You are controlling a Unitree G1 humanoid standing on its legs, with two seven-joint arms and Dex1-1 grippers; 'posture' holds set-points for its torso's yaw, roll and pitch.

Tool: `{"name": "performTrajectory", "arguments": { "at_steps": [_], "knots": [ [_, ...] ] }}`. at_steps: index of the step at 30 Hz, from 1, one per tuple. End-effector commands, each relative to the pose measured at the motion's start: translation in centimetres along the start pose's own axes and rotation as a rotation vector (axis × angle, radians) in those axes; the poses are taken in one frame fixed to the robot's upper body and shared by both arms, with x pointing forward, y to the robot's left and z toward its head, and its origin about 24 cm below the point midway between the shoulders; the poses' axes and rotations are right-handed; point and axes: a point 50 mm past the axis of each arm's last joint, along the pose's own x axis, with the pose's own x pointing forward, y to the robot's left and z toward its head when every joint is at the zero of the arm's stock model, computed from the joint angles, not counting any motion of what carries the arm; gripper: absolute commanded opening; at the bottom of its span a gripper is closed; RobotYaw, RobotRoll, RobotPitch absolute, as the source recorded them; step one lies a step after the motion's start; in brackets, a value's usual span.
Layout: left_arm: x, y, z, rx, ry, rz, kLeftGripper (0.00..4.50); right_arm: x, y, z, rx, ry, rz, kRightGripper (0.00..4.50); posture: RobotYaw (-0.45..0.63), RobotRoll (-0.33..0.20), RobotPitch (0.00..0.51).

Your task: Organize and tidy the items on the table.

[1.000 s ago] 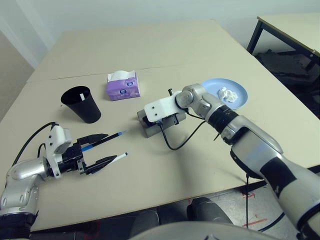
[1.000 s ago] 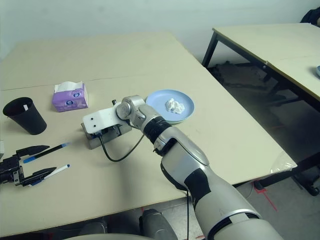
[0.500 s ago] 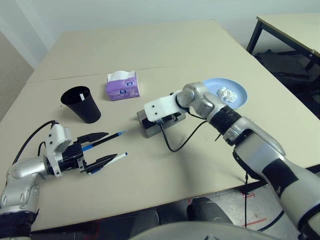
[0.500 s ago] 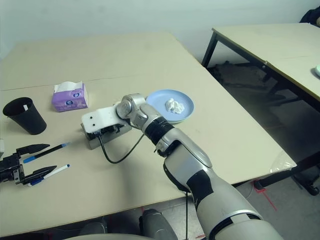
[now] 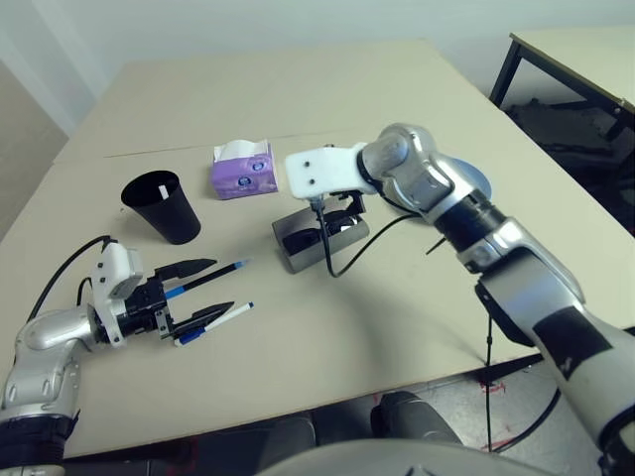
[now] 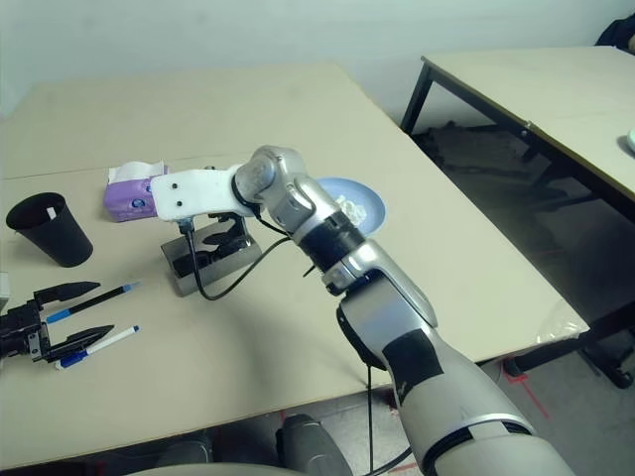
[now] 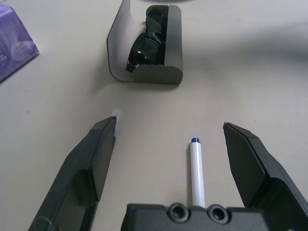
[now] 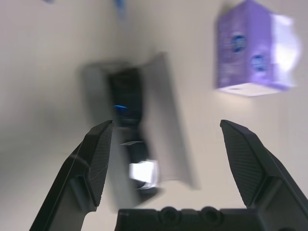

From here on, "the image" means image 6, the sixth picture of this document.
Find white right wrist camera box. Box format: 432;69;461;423
150;168;249;222

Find black plastic cup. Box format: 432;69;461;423
5;191;94;269

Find white tissue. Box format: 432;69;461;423
336;193;368;224

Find white marker blue cap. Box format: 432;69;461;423
54;324;141;371

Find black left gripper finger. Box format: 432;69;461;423
47;324;116;363
33;281;102;311

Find blue plate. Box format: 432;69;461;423
317;177;388;238

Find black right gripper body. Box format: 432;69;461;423
210;212;249;249

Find beige side table black legs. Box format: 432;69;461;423
400;46;635;234

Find purple tissue box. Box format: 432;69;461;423
102;159;170;223

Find black table frame bar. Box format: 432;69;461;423
505;295;635;389

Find grey left robot leg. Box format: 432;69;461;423
158;430;214;467

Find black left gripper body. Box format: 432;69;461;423
0;297;51;363

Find dark right robot leg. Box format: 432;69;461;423
275;414;353;476

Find black pen blue cap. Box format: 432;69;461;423
45;281;143;324

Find grey glasses case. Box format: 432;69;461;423
161;230;263;298

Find grey robot torso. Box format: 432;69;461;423
123;460;299;476

